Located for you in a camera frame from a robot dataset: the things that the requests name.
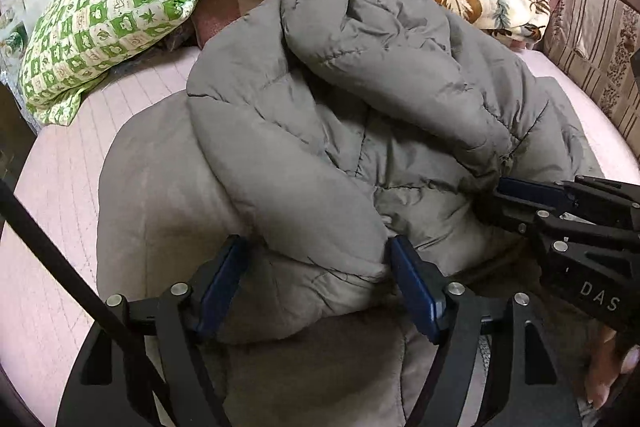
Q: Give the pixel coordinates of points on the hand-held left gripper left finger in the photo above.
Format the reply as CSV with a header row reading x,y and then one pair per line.
x,y
220,287

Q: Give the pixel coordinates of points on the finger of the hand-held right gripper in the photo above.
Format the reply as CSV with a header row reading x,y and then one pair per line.
x,y
505,214
530,191

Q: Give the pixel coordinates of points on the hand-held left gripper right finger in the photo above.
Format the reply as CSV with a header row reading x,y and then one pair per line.
x,y
415,292

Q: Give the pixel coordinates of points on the grey puffer jacket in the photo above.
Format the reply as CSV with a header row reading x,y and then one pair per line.
x,y
325,132

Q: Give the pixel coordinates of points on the person's right hand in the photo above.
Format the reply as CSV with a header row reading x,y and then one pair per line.
x,y
605,372

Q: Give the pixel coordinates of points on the striped floral sofa cushion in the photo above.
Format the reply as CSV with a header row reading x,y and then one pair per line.
x,y
595,47

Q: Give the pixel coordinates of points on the reddish brown cushion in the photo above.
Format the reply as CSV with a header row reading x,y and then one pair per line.
x,y
215,17

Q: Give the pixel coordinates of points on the green patterned pillow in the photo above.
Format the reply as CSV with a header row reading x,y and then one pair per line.
x,y
105,32

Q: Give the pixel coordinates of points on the floral print plastic package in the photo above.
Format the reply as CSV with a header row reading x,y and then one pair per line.
x,y
10,42

